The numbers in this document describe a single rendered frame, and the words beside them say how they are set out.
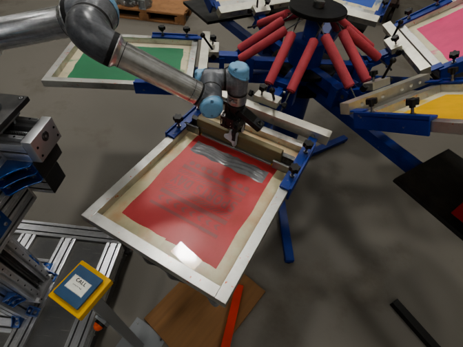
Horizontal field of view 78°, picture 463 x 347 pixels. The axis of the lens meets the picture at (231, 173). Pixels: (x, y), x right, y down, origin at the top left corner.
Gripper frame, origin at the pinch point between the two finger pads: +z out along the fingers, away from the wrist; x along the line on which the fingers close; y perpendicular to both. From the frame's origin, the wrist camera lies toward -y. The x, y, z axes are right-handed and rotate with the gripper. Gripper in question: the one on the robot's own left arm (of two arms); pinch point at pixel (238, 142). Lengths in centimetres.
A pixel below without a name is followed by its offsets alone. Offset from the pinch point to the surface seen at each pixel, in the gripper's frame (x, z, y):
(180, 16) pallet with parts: -278, 88, 242
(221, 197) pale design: 26.2, 5.3, -7.4
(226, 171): 13.5, 5.3, -2.2
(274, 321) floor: 28, 101, -48
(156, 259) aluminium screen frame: 60, 2, -3
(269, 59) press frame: -73, -1, 18
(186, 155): 14.5, 5.2, 17.5
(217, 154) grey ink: 7.2, 4.9, 6.1
